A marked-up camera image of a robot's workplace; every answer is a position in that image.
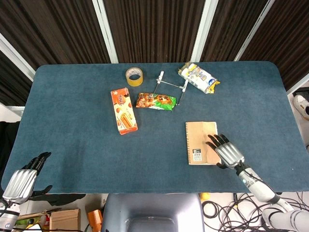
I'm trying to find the orange plastic object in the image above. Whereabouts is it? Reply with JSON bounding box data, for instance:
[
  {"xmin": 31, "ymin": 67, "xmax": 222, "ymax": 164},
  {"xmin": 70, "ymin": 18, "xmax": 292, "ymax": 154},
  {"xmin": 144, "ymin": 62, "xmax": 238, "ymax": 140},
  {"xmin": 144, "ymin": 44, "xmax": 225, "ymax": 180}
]
[{"xmin": 87, "ymin": 209, "xmax": 103, "ymax": 232}]

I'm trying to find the brown spiral notebook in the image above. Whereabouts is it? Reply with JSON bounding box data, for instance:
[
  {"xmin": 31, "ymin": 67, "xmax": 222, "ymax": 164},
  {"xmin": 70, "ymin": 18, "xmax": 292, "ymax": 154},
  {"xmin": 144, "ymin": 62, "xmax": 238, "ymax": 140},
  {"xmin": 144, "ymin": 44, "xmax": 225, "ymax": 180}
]
[{"xmin": 185, "ymin": 120, "xmax": 222, "ymax": 166}]

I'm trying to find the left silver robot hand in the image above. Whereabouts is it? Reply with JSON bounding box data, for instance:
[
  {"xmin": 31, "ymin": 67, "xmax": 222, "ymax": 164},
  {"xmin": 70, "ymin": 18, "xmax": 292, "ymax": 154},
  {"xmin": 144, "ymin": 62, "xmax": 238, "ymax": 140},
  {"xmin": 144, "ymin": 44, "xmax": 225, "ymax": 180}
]
[{"xmin": 2, "ymin": 151, "xmax": 53, "ymax": 204}]

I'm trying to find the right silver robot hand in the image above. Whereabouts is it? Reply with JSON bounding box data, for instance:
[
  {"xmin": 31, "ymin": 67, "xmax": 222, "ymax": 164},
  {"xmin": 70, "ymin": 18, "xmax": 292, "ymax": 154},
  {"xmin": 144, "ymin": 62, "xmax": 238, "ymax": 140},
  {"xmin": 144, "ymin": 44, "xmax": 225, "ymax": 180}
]
[{"xmin": 205, "ymin": 133, "xmax": 245, "ymax": 170}]

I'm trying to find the black cable bundle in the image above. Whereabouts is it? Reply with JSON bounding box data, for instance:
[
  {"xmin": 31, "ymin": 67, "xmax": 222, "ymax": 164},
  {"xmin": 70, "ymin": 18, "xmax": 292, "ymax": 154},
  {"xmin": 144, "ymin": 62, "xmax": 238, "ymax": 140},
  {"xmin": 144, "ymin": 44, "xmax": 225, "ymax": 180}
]
[{"xmin": 201, "ymin": 192, "xmax": 309, "ymax": 232}]

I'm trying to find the orange wafer snack box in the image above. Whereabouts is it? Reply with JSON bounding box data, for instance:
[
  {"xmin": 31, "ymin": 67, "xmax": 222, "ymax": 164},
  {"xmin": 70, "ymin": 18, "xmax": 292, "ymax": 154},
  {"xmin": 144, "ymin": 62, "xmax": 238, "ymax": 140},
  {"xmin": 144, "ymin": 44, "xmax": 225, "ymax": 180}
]
[{"xmin": 110, "ymin": 87, "xmax": 139, "ymax": 135}]

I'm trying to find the blue table mat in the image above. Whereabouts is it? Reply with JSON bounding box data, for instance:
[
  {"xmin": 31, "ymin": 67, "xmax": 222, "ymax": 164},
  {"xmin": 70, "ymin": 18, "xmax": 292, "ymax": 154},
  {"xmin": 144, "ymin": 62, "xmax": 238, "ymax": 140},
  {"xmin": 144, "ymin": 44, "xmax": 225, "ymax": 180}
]
[{"xmin": 0, "ymin": 60, "xmax": 309, "ymax": 194}]

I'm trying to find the yellow white tissue pack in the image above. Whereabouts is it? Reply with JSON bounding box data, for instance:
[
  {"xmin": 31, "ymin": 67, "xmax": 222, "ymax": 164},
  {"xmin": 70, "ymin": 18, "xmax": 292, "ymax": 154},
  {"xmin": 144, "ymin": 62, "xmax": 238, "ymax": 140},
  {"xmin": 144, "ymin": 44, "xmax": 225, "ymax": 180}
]
[{"xmin": 178, "ymin": 62, "xmax": 221, "ymax": 94}]

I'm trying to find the brown cardboard box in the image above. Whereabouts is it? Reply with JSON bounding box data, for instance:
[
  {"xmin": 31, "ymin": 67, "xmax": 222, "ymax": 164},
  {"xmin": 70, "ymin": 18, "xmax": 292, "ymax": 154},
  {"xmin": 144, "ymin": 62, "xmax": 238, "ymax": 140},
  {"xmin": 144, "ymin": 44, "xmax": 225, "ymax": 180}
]
[{"xmin": 49, "ymin": 208, "xmax": 81, "ymax": 232}]

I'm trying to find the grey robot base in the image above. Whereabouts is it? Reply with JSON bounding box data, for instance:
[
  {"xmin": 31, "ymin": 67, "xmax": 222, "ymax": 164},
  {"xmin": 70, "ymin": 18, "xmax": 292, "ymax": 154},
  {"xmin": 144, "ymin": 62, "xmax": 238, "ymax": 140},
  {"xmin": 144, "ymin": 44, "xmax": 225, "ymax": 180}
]
[{"xmin": 100, "ymin": 193, "xmax": 206, "ymax": 232}]

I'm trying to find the green orange snack bag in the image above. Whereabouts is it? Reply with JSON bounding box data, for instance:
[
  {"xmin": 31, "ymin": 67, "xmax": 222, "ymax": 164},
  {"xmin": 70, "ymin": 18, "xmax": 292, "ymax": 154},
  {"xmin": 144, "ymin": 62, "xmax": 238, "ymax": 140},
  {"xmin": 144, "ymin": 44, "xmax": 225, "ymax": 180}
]
[{"xmin": 135, "ymin": 92, "xmax": 177, "ymax": 112}]

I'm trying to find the brown packing tape roll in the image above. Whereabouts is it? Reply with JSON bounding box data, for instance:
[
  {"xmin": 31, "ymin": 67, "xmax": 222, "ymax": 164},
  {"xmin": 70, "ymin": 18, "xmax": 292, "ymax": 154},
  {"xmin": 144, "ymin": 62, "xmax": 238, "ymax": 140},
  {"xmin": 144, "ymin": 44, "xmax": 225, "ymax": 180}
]
[{"xmin": 125, "ymin": 68, "xmax": 144, "ymax": 87}]

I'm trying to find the white metal wire rack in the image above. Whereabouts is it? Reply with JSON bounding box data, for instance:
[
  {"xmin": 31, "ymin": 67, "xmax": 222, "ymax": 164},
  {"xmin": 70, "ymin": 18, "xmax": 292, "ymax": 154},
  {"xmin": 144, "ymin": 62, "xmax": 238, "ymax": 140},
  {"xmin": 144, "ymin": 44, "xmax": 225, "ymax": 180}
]
[{"xmin": 153, "ymin": 70, "xmax": 189, "ymax": 107}]

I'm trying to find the white sneaker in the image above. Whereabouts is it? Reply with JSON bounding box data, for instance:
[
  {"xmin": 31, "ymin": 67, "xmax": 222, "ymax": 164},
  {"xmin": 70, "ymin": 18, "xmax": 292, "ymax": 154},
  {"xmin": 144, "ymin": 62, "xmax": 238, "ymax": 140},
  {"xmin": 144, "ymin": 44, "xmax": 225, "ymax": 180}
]
[{"xmin": 293, "ymin": 94, "xmax": 309, "ymax": 119}]

